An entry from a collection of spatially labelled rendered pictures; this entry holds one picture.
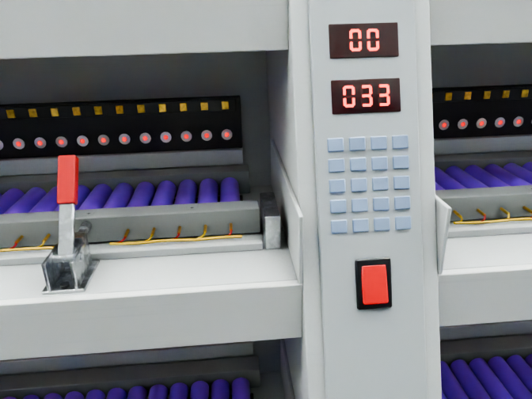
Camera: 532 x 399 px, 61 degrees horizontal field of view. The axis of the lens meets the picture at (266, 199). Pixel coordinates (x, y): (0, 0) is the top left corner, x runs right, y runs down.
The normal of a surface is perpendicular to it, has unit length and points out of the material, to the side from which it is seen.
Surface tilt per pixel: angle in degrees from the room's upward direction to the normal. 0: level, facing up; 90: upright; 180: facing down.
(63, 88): 90
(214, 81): 90
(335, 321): 90
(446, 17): 110
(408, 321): 90
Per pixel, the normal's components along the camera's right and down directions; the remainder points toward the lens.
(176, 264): -0.02, -0.92
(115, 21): 0.08, 0.38
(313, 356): 0.07, 0.05
